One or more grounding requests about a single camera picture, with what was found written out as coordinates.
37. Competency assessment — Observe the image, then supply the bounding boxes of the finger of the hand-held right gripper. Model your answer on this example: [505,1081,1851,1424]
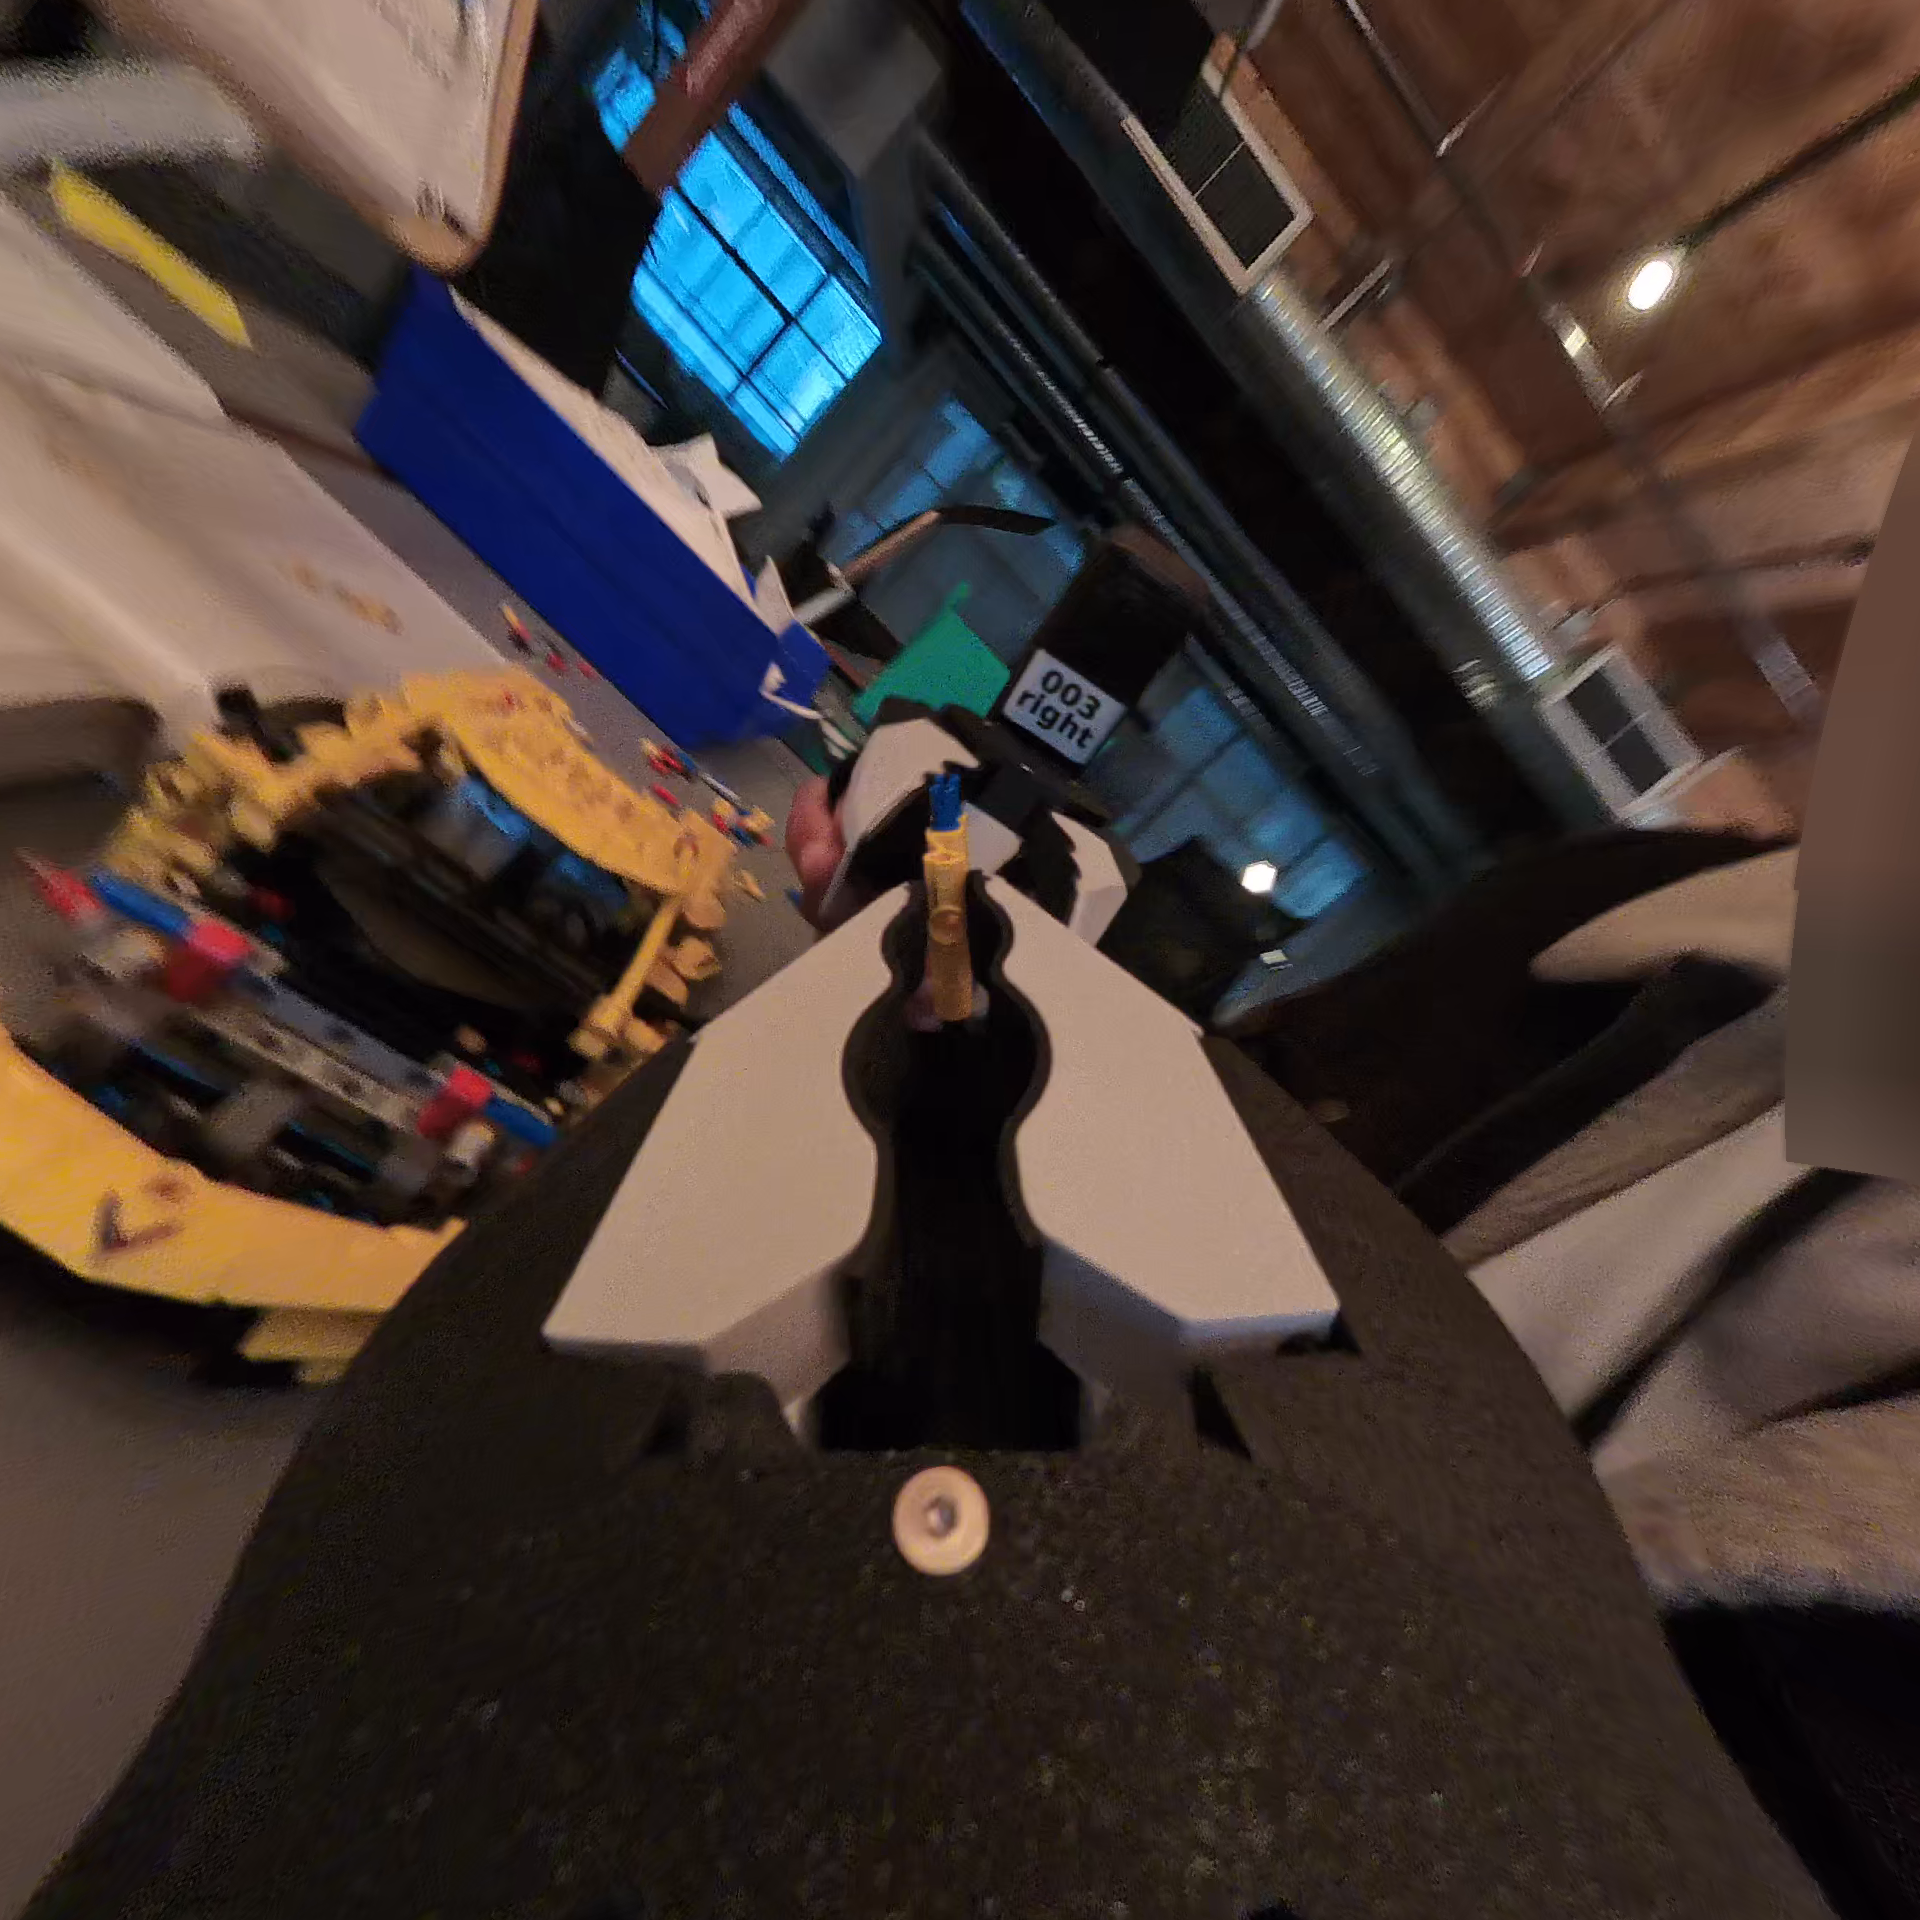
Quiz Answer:
[828,716,970,910]
[1035,816,1138,943]

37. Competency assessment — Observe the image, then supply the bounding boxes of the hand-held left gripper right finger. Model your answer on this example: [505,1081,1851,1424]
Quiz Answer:
[966,876,1340,1450]

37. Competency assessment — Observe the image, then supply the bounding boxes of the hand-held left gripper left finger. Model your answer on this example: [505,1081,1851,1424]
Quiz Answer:
[542,882,937,1450]

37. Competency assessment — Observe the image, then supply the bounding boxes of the yellow connector brick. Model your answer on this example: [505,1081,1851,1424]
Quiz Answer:
[918,772,989,1032]

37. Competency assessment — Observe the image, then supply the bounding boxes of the yellow toy brick car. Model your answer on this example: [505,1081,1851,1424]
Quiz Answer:
[0,666,783,1381]

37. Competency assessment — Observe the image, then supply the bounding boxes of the person's right forearm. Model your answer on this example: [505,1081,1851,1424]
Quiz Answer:
[1214,832,1794,1187]

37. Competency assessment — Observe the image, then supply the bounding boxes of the grey desk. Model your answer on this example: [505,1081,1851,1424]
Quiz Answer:
[0,193,843,1920]

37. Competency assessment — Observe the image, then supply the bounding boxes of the person's right hand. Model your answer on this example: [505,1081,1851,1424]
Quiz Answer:
[783,772,861,927]

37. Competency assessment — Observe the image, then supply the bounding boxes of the scattered small coloured bricks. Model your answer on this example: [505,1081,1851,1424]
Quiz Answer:
[495,599,783,905]

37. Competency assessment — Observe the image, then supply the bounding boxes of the crumpled white paper wrappers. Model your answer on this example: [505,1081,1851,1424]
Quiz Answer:
[451,284,872,752]

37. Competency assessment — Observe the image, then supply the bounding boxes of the blue plastic bin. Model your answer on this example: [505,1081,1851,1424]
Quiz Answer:
[357,269,835,752]

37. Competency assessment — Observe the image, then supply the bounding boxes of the white air vent grille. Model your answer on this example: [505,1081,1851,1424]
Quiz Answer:
[1122,59,1316,296]
[1543,644,1706,811]

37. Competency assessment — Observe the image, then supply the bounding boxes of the white shirt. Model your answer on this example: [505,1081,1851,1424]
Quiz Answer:
[1463,1140,1863,1412]

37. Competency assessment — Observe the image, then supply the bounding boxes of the large paned window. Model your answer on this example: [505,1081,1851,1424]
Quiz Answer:
[589,43,889,459]

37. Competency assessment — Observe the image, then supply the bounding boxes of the white instruction booklet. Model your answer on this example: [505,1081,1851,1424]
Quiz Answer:
[0,210,513,737]

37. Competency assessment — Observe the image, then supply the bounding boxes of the wooden board with instruction sheet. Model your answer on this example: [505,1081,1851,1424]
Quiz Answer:
[104,0,542,275]

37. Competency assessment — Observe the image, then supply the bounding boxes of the yellow sticky note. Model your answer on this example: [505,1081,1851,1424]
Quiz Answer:
[45,161,255,349]

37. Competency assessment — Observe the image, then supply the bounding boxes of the silver ventilation duct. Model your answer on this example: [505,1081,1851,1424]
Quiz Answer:
[1237,269,1600,820]

